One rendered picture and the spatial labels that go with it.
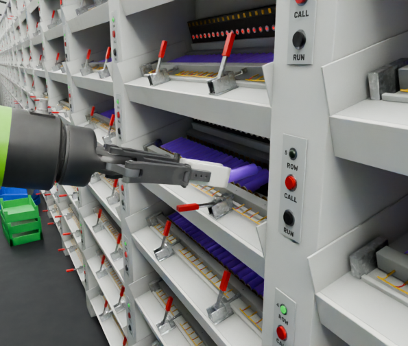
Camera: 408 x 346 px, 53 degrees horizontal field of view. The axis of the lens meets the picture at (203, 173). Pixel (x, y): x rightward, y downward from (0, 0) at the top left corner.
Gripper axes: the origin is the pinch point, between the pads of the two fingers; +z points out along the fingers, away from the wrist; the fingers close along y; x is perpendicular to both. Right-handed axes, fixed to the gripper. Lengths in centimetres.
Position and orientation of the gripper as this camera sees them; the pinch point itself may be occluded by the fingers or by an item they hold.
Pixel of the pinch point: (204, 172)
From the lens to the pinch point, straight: 59.6
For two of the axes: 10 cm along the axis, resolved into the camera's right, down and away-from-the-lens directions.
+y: -4.3, -2.4, 8.7
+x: -2.1, 9.6, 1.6
